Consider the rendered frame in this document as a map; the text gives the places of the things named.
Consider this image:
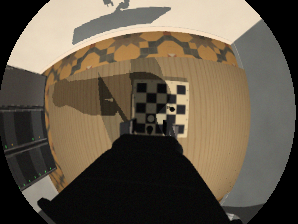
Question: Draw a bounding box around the black and white chessboard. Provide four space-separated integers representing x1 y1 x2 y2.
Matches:
132 80 189 138

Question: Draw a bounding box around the black chess king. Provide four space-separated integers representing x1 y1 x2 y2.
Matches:
146 126 153 134

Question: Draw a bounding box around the grey chess piece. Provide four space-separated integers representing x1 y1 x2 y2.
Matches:
147 104 154 111

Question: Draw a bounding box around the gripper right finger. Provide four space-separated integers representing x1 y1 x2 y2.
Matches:
162 120 179 139

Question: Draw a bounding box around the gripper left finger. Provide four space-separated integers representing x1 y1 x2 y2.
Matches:
120 118 137 136

